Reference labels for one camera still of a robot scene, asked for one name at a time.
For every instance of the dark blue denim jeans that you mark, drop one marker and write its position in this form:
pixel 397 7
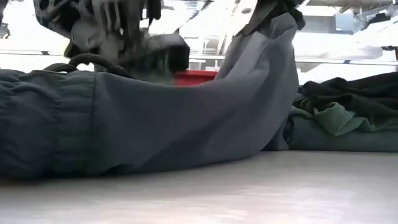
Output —
pixel 342 141

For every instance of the red plastic laundry bin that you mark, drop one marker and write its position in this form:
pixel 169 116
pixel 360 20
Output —
pixel 196 77

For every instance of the long white light strip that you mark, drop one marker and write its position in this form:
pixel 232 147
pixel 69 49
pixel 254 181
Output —
pixel 342 61

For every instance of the black fabric garment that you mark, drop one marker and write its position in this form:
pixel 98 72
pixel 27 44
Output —
pixel 357 96

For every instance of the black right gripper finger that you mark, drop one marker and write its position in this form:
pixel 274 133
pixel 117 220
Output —
pixel 293 11
pixel 259 15

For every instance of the dark ceiling bracket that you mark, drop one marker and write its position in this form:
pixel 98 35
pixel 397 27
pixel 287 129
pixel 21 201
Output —
pixel 378 19

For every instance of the grey fabric garment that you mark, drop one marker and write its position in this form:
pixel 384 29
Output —
pixel 155 124

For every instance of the dark round ceiling fixture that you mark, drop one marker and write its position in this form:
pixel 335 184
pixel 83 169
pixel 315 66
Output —
pixel 4 31

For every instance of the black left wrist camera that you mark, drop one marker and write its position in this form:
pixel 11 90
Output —
pixel 169 53

